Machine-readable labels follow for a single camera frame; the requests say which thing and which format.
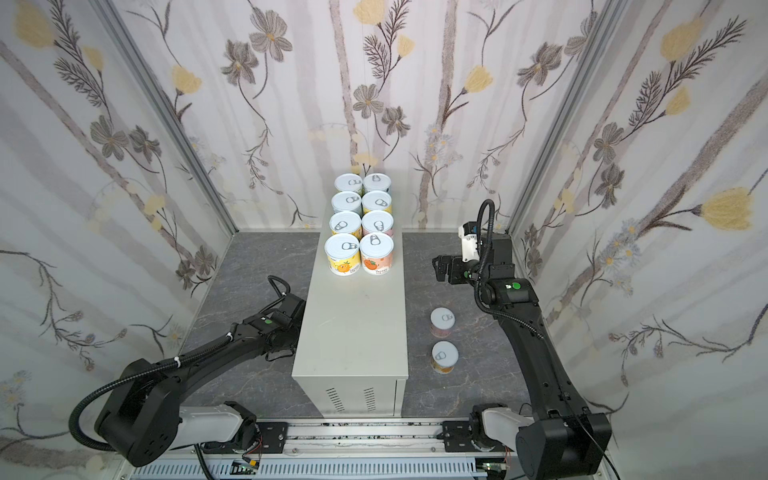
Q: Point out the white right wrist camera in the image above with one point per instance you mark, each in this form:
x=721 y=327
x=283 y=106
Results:
x=469 y=241

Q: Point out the red label can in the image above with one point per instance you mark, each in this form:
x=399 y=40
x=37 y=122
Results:
x=376 y=250

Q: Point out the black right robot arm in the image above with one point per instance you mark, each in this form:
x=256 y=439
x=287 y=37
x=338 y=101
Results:
x=562 y=437

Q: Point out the yellow label can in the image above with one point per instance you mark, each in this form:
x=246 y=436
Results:
x=342 y=251
x=377 y=201

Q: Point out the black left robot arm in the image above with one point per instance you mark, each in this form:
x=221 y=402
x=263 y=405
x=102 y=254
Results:
x=142 y=414

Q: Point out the green label can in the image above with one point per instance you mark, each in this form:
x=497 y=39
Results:
x=349 y=182

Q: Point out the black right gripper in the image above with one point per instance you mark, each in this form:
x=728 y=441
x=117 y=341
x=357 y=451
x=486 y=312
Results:
x=444 y=268

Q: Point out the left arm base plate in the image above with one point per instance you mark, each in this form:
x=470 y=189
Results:
x=270 y=437

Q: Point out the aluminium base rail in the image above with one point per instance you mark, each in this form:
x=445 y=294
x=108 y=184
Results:
x=396 y=437

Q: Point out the white slotted cable duct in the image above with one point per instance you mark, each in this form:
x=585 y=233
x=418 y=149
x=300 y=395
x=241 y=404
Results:
x=349 y=468

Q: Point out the teal brown label can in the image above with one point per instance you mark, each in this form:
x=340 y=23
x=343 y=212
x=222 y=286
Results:
x=377 y=182

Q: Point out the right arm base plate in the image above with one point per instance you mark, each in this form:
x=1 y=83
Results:
x=462 y=434

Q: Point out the pink label can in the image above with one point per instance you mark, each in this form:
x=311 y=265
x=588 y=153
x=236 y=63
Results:
x=442 y=321

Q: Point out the grey metal counter cabinet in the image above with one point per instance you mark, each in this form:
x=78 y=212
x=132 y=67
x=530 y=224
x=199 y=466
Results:
x=352 y=354

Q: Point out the orange label can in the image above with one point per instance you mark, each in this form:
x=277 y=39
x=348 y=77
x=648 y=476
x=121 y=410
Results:
x=444 y=357

